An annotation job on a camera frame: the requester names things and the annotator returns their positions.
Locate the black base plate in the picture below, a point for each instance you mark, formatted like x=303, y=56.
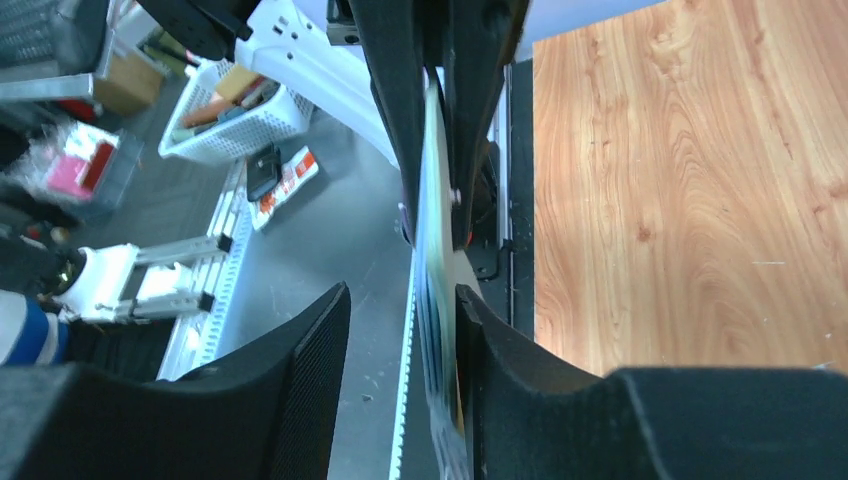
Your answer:
x=503, y=248

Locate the green leather card holder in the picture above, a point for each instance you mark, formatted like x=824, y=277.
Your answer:
x=435, y=298

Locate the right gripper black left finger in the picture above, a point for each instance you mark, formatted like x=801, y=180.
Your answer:
x=264, y=411

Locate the black phone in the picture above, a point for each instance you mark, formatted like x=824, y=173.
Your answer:
x=263, y=172

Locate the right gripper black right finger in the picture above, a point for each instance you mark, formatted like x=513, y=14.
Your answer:
x=532, y=415

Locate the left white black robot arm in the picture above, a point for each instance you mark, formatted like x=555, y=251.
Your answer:
x=324, y=63

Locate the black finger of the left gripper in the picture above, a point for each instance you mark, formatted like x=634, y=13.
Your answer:
x=391, y=34
x=481, y=39

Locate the white perforated basket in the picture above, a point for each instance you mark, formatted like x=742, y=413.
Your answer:
x=205, y=129

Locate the aluminium frame rail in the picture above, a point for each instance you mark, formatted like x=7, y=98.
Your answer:
x=342, y=225

